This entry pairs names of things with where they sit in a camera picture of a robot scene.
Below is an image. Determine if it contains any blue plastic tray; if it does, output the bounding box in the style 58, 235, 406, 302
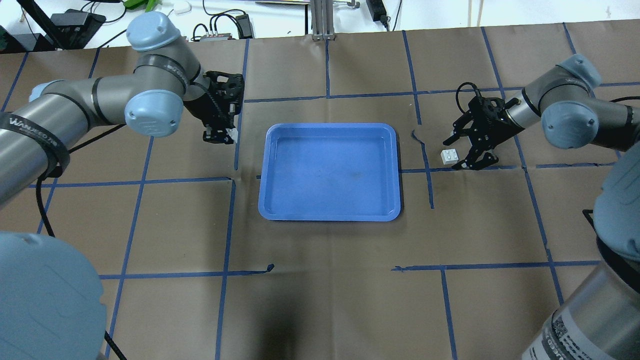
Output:
258, 123, 402, 223

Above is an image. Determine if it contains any white block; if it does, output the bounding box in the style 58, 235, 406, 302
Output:
439, 148, 460, 166
225, 128, 239, 142

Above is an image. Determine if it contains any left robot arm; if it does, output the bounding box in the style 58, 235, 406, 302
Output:
0, 11, 245, 360

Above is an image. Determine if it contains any aluminium frame post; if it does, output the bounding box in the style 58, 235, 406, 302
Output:
310, 0, 336, 42

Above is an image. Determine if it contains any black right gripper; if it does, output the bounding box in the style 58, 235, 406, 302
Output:
442, 96, 523, 171

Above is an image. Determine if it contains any black power adapter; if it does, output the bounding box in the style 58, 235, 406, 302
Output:
365, 0, 389, 31

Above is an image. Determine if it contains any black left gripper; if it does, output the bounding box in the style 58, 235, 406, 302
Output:
187, 71, 245, 145

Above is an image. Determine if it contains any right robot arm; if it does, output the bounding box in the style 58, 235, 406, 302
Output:
443, 54, 640, 360

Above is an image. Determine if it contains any brown paper table cover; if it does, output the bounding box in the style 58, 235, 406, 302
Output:
1, 13, 639, 360

